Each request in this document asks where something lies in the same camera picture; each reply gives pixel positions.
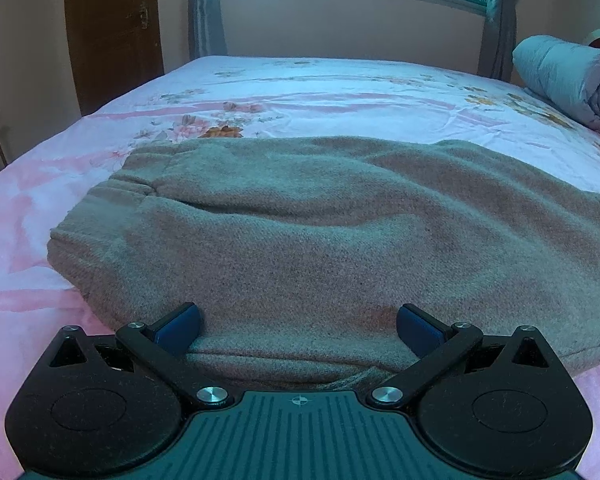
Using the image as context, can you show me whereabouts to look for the rolled light blue quilt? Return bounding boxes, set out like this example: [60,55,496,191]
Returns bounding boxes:
[512,35,600,144]

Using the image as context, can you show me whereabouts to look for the brown wooden door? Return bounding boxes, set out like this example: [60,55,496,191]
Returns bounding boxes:
[63,0,165,117]

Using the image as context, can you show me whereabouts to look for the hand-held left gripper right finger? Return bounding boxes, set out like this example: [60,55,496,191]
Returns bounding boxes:
[367,304,556,408]

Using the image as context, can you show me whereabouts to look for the grey curtain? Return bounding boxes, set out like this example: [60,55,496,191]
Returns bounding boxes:
[478,0,527,82]
[186,0,228,59]

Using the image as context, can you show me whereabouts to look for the grey-brown fleece pants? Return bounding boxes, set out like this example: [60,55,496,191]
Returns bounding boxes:
[46,135,600,393]

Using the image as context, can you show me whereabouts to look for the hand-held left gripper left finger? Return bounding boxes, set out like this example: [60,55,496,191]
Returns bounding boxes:
[45,303,233,408]

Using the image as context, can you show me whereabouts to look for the bed with floral sheet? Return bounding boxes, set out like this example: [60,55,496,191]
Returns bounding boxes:
[0,55,600,480]

